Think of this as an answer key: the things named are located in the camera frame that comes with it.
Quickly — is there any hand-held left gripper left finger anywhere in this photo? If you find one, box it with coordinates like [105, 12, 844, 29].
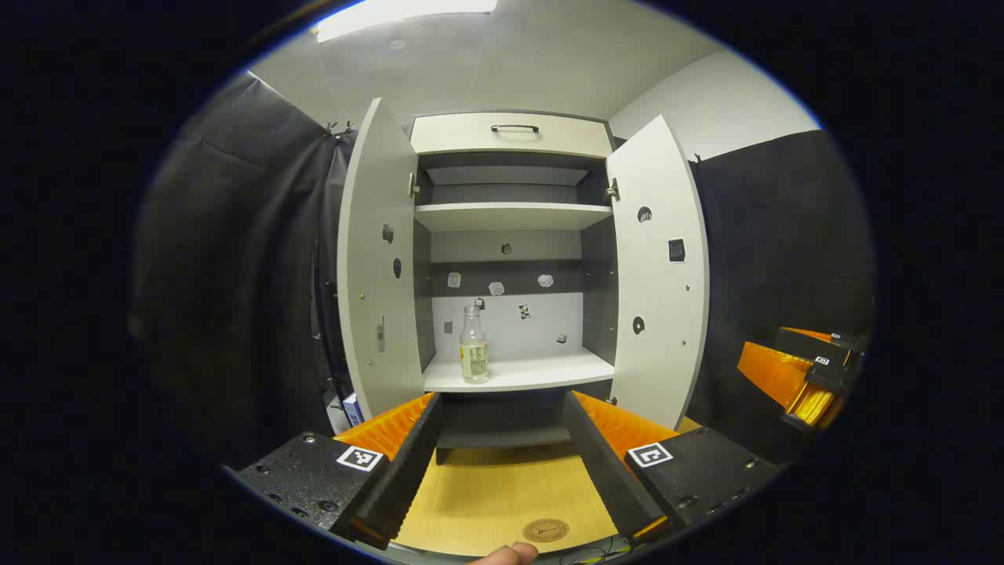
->
[235, 391, 442, 550]

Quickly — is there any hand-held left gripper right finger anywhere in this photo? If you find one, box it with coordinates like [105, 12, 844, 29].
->
[563, 390, 785, 546]

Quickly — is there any round cork coaster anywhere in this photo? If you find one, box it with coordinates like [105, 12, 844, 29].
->
[522, 518, 570, 544]

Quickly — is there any grey cabinet door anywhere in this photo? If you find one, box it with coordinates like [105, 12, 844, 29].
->
[606, 115, 711, 431]
[337, 98, 428, 421]

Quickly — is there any clear glass bottle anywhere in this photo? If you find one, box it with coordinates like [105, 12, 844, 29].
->
[459, 306, 491, 384]

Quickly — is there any grey cabinet shelf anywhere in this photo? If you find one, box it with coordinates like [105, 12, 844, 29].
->
[414, 202, 614, 232]
[424, 349, 617, 393]

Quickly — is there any grey cabinet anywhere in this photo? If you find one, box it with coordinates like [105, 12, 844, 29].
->
[337, 98, 711, 465]

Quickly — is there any black backdrop cloth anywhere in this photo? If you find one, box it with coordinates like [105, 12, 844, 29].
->
[129, 71, 875, 468]

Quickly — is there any ceiling light panel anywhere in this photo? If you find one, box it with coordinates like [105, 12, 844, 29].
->
[314, 0, 499, 44]

